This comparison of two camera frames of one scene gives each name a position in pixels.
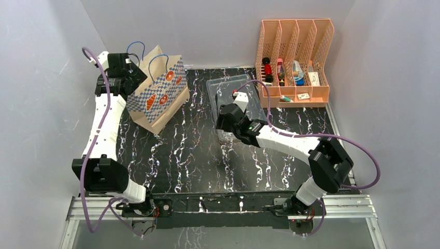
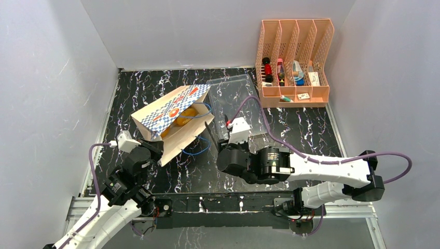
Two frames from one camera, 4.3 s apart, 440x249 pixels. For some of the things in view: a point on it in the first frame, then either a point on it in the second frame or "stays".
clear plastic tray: (220, 92) stays
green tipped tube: (284, 99) stays
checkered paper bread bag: (160, 99) to (176, 120)
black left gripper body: (136, 78) to (156, 154)
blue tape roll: (298, 74) stays
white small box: (314, 79) stays
